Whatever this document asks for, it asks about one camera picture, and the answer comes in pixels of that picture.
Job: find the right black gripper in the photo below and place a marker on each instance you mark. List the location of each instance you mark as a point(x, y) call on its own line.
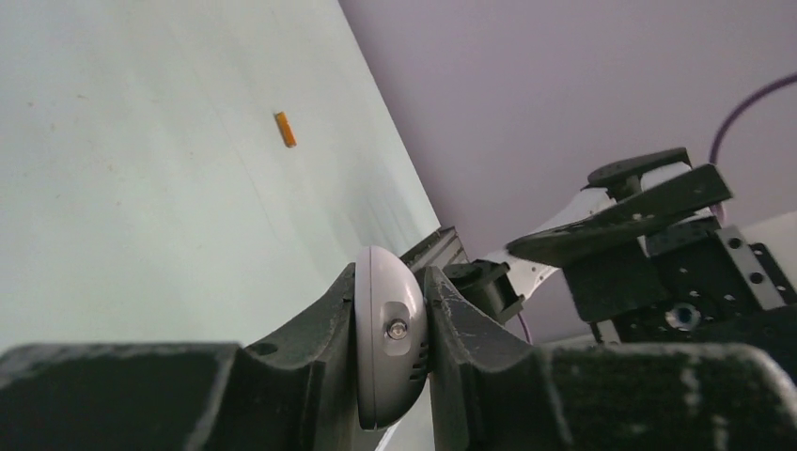
point(692, 282)

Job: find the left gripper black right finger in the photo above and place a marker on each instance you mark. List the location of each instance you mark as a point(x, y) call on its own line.
point(492, 391)

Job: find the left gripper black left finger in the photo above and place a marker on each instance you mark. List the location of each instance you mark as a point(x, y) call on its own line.
point(294, 389)

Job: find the white remote control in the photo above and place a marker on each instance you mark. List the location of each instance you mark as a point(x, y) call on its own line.
point(392, 338)

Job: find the orange battery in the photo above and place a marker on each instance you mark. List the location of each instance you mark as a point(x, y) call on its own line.
point(284, 127)

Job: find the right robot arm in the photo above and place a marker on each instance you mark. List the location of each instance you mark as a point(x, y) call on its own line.
point(500, 283)

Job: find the aluminium frame rail front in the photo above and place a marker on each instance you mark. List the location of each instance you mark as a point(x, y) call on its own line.
point(440, 248)

